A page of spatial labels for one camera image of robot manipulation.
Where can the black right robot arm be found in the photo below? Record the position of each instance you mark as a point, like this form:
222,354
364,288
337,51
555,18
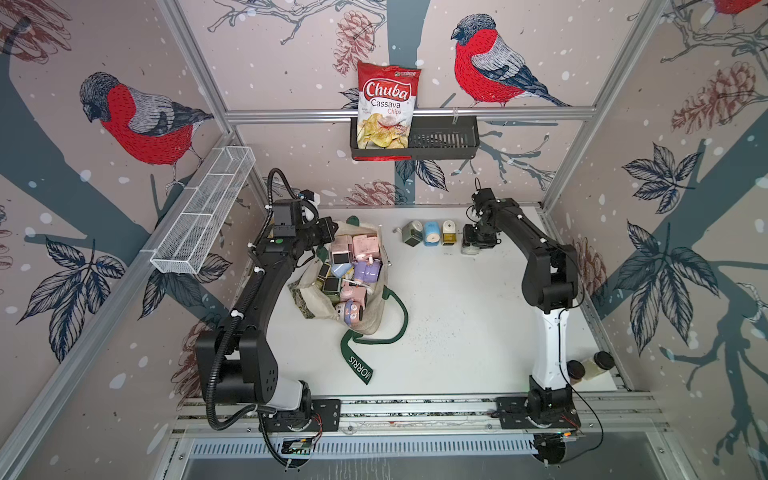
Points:
550,283

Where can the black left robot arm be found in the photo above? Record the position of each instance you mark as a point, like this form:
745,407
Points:
238,370

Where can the pink face sharpener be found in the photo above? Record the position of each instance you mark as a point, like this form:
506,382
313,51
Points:
350,313

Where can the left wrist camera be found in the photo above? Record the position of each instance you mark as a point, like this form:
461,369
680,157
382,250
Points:
311,196

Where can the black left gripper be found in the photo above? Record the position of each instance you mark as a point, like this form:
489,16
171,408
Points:
327,232

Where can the small black square sharpener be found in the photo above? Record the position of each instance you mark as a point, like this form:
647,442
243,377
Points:
331,285

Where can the pale green sharpener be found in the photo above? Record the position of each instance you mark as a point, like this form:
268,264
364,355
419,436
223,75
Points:
470,250

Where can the red cassava chips bag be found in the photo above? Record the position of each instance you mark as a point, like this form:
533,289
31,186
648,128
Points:
386,105

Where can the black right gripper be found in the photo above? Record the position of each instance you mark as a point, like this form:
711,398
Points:
465,236

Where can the purple sharpener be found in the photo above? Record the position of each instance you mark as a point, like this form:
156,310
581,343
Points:
367,272

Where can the yellow sharpener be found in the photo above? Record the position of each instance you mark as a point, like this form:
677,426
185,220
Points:
449,233

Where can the black wall basket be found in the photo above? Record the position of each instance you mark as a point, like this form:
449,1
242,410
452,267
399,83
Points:
430,138

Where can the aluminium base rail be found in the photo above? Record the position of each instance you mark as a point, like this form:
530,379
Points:
361,427

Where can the grey blue sharpener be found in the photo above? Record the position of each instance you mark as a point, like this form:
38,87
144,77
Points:
341,270

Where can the pink square sharpener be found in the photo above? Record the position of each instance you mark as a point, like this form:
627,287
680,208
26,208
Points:
366,247

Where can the brown spice jar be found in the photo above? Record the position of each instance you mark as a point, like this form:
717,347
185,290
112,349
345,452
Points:
576,371

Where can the white wire mesh basket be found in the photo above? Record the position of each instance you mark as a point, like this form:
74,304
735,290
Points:
192,235

